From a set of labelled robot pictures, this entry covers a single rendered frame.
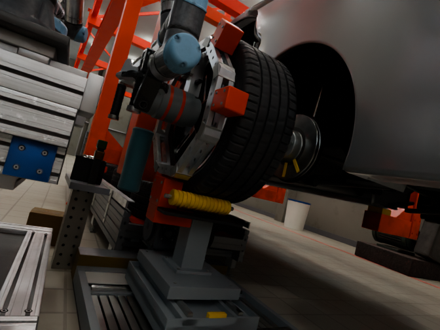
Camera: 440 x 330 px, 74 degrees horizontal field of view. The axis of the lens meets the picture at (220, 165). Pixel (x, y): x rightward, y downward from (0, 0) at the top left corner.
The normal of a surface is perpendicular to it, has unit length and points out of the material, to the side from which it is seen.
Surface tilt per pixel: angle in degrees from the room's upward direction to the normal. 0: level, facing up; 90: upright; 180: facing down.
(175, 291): 90
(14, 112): 90
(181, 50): 90
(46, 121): 90
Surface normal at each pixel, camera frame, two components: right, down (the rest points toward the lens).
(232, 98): 0.50, 0.07
